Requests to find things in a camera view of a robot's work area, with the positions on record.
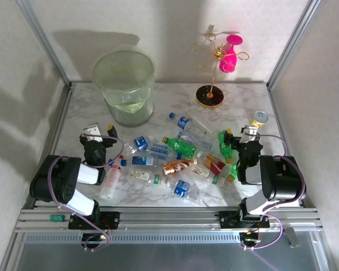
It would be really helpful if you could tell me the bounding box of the crushed green bottle yellow cap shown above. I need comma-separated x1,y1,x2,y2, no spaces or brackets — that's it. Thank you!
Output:
216,129,234,164

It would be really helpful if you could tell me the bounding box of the white-capped blue label bottle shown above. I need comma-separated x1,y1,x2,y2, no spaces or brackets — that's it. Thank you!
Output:
123,135,155,156

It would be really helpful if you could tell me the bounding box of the red orange label drink bottle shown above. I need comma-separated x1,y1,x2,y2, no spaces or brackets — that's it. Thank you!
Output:
196,151,227,173

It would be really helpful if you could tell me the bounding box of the clear unlabelled plastic bottle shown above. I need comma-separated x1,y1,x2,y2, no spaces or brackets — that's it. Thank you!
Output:
186,112,215,136

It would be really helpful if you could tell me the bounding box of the clear bottle red print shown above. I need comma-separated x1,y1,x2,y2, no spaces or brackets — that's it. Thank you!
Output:
98,162,122,201

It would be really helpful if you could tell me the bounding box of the blue-capped blue label bottle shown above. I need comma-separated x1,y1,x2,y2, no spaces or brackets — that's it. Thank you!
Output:
120,155,160,168

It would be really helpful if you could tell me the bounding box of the clear bottle purple white label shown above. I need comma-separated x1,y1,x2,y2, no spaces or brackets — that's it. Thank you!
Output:
176,130,214,151

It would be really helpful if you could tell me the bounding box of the clear bottle orange swirl label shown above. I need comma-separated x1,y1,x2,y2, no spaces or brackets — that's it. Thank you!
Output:
189,165,226,187

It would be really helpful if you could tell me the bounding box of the clear bottle green leaf label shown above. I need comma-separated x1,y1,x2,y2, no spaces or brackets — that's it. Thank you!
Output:
129,169,172,187

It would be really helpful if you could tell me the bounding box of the clear bottle pale blue label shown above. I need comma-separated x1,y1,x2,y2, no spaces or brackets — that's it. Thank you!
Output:
145,142,184,161

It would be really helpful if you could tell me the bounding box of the copper coloured drink bottle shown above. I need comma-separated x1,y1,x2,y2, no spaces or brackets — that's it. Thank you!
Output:
161,158,199,177

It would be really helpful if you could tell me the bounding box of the crushed clear bottle blue label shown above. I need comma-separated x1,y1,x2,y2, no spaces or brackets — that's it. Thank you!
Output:
166,179,206,206

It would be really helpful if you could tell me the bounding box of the yellow tin can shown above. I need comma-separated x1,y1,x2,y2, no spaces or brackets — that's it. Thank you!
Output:
250,111,270,129

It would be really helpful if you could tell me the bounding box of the pink wine glass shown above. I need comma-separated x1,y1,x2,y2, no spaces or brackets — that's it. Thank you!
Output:
219,34,244,73

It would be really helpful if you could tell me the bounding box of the small black controller board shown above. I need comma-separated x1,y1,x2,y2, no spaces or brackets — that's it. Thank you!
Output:
81,233,108,246
239,231,262,245

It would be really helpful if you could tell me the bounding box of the grey metal bottom panel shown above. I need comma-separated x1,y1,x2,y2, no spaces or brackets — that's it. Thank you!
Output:
1,242,336,271

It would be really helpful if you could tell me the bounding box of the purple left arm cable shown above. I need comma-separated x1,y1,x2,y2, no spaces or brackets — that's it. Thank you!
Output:
46,134,124,252

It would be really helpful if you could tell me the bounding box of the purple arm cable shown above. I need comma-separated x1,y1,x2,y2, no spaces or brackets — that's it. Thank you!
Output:
46,134,124,252
241,134,307,251

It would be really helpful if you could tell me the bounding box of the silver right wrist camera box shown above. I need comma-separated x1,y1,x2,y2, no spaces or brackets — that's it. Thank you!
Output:
241,124,259,139

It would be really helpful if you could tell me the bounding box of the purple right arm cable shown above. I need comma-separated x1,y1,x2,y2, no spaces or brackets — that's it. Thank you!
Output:
241,134,307,251

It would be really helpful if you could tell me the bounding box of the gold wire glass rack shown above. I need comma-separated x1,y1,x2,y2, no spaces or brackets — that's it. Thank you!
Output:
190,32,250,110

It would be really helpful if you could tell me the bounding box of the aluminium side rail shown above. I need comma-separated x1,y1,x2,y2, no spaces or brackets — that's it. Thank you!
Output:
267,83,320,211
22,83,76,211

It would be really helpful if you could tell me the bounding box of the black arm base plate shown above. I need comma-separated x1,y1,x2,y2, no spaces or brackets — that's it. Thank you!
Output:
68,211,121,230
219,210,271,229

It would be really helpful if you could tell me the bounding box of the grey metal handle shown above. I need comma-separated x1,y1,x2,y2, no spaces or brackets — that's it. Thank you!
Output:
284,227,299,248

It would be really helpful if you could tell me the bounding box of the slotted grey cable duct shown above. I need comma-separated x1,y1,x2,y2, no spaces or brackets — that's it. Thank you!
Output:
24,233,242,244

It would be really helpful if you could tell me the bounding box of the aluminium frame post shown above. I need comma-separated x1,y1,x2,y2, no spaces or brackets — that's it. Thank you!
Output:
15,0,74,88
267,0,322,89

